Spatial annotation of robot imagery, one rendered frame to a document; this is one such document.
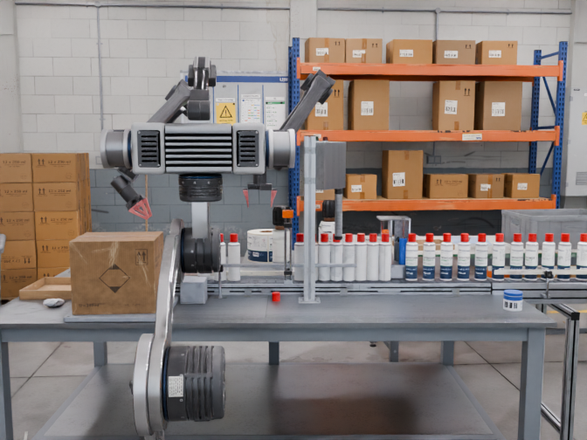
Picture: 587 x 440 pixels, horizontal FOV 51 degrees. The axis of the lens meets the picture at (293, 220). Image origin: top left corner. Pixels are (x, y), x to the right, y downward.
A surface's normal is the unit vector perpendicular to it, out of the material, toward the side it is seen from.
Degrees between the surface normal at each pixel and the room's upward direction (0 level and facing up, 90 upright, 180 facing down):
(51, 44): 90
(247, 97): 90
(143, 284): 90
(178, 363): 41
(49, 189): 89
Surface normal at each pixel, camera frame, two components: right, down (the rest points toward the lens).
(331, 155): 0.82, 0.07
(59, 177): 0.19, 0.13
